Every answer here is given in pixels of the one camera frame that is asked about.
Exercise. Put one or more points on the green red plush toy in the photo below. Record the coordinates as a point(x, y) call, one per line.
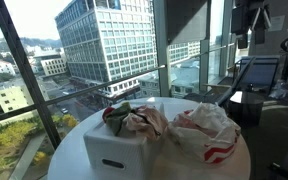
point(113, 117)

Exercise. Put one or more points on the white red plastic bag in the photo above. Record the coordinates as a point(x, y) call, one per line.
point(205, 133)

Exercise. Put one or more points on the round white table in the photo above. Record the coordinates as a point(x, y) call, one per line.
point(71, 162)

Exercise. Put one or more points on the black monitor on desk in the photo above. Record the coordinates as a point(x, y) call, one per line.
point(256, 74)

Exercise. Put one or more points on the pink cloth with black strap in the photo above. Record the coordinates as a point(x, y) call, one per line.
point(146, 121)

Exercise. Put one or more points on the white plastic storage box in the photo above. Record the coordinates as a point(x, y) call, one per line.
point(126, 156)

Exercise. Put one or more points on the dark waste bin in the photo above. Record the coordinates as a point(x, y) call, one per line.
point(246, 108)

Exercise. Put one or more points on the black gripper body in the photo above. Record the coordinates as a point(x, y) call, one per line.
point(251, 15)

